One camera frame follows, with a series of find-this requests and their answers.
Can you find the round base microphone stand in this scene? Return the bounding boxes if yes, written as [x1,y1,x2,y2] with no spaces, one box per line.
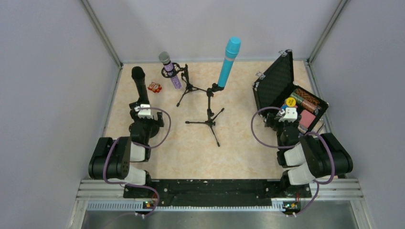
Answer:
[129,98,160,138]

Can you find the black microphone orange end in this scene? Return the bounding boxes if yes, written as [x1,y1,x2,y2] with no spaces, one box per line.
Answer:
[131,66,150,104]

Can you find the small black tripod stand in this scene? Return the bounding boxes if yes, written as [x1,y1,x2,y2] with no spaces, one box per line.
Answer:
[185,83,224,147]

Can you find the shock mount tripod stand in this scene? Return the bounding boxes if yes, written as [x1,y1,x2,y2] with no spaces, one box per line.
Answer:
[161,62,206,107]

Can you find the purple glitter microphone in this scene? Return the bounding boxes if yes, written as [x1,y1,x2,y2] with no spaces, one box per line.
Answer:
[159,51,181,89]

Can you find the teal microphone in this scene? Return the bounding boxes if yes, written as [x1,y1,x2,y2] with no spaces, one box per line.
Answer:
[217,36,241,88]

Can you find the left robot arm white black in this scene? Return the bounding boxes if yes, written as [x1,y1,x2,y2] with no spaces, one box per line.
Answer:
[88,102,164,186]

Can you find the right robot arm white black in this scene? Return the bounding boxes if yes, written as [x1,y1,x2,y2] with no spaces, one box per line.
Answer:
[266,113,353,188]

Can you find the yellow round chip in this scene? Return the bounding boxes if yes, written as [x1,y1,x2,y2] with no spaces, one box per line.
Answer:
[285,97,297,108]

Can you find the black foam lined case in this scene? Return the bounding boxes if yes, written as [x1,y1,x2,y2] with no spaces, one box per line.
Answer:
[252,49,329,131]

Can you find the pink card box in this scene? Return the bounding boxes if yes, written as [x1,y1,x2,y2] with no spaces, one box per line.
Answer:
[299,110,316,129]

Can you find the poker chip rolls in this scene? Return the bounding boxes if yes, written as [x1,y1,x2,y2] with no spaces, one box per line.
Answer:
[290,88,321,134]

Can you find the red owl toy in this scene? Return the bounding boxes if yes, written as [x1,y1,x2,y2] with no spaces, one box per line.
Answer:
[148,82,162,93]

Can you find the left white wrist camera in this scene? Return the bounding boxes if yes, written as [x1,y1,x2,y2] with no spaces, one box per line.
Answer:
[134,104,154,119]

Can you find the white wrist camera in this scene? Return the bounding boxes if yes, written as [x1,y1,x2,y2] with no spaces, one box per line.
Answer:
[134,104,154,119]
[276,107,298,123]

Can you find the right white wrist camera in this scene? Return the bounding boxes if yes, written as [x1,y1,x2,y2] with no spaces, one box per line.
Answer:
[276,107,298,123]

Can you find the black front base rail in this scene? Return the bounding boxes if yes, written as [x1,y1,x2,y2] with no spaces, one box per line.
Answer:
[123,179,312,207]

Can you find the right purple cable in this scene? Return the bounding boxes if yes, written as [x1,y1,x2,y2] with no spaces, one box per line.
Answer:
[251,106,336,217]

